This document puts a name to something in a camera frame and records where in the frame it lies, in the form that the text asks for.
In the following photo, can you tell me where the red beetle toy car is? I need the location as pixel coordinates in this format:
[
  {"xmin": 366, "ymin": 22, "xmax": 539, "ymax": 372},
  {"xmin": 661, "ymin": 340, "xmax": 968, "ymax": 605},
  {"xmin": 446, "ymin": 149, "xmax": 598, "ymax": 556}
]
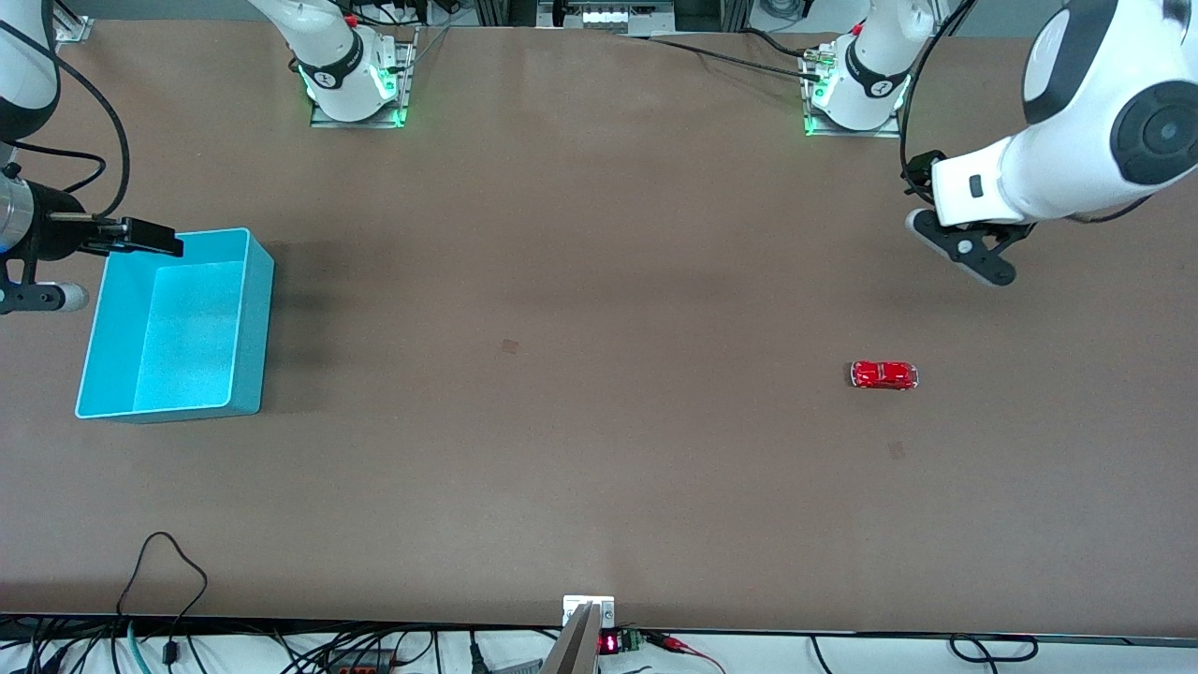
[{"xmin": 850, "ymin": 360, "xmax": 920, "ymax": 391}]

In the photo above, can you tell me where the blue plastic box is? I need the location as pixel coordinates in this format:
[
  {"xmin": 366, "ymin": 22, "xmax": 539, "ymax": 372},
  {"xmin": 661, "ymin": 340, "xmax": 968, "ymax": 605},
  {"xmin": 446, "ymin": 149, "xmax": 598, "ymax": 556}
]
[{"xmin": 75, "ymin": 227, "xmax": 276, "ymax": 424}]

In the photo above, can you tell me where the black power strip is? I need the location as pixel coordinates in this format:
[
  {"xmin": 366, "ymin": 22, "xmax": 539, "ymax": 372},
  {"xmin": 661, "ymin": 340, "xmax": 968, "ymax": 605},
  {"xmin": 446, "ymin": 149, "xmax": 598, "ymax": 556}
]
[{"xmin": 323, "ymin": 649, "xmax": 399, "ymax": 674}]

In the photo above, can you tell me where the red clip lead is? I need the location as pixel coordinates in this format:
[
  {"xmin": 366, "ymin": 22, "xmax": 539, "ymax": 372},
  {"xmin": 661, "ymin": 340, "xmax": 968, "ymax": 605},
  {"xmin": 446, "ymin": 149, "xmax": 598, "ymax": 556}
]
[{"xmin": 644, "ymin": 632, "xmax": 727, "ymax": 674}]

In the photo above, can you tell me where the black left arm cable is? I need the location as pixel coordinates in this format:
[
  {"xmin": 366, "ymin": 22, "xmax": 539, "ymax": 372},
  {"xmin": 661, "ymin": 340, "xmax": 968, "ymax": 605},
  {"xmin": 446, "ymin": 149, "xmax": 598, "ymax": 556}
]
[{"xmin": 898, "ymin": 0, "xmax": 979, "ymax": 193}]

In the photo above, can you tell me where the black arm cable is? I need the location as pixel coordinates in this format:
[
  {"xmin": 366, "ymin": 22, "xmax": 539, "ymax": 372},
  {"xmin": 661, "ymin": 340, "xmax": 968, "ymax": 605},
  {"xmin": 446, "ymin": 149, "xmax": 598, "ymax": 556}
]
[
  {"xmin": 898, "ymin": 0, "xmax": 979, "ymax": 193},
  {"xmin": 9, "ymin": 140, "xmax": 107, "ymax": 194},
  {"xmin": 0, "ymin": 19, "xmax": 132, "ymax": 222}
]

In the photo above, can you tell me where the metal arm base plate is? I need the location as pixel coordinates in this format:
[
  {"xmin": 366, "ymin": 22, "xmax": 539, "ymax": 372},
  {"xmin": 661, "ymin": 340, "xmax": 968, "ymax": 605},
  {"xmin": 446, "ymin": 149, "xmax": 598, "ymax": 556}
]
[
  {"xmin": 309, "ymin": 26, "xmax": 419, "ymax": 130},
  {"xmin": 798, "ymin": 47, "xmax": 905, "ymax": 139}
]

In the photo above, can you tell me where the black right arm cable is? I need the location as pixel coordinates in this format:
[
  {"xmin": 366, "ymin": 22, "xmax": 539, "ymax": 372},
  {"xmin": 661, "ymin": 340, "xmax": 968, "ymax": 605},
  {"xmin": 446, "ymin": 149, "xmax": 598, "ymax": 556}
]
[
  {"xmin": 9, "ymin": 140, "xmax": 107, "ymax": 194},
  {"xmin": 0, "ymin": 19, "xmax": 132, "ymax": 222}
]

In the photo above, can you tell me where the aluminium frame profile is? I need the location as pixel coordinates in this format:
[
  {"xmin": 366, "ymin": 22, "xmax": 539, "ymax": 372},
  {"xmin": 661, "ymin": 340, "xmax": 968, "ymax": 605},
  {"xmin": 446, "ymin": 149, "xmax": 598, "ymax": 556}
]
[{"xmin": 51, "ymin": 0, "xmax": 95, "ymax": 45}]

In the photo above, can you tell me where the black cable on table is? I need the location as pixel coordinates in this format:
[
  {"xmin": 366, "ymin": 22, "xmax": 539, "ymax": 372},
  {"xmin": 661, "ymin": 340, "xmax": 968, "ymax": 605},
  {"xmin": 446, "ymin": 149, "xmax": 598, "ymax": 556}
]
[{"xmin": 618, "ymin": 30, "xmax": 826, "ymax": 80}]

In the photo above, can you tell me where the black flat looped cable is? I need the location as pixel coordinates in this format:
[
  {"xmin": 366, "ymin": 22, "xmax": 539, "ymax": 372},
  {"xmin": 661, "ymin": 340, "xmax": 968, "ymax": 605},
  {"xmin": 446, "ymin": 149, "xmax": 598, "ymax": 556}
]
[{"xmin": 948, "ymin": 634, "xmax": 1040, "ymax": 663}]

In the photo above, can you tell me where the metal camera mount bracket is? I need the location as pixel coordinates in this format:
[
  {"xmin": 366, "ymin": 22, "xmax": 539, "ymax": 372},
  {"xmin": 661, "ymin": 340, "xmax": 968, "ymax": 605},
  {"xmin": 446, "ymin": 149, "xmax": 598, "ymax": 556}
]
[{"xmin": 541, "ymin": 595, "xmax": 617, "ymax": 674}]

